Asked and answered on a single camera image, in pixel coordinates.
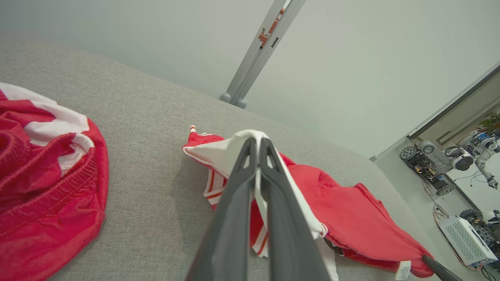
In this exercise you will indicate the grey partition foot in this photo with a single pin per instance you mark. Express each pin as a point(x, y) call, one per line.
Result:
point(374, 158)

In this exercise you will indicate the red label strip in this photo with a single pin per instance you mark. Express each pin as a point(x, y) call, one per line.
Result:
point(269, 31)

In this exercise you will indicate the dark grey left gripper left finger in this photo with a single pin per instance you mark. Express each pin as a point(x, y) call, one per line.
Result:
point(230, 218)

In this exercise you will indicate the wheeled robot with black tyres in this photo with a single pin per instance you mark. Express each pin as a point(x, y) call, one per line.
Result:
point(482, 230)

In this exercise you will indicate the red jersey with number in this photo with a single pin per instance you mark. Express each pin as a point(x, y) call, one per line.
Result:
point(351, 218)

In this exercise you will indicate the wheeled robot with grey arm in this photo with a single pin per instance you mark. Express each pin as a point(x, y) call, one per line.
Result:
point(433, 160)

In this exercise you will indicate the white perforated box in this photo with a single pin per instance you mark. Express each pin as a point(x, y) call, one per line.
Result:
point(466, 240)

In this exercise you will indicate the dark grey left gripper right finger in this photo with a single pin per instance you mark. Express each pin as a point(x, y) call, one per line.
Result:
point(285, 226)

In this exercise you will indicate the green potted plant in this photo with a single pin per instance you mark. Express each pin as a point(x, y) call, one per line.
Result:
point(491, 121)

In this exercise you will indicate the red shorts with white stripes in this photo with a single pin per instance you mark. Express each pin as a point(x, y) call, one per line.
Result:
point(47, 195)

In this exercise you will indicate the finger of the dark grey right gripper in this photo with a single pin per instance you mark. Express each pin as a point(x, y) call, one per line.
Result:
point(439, 269)

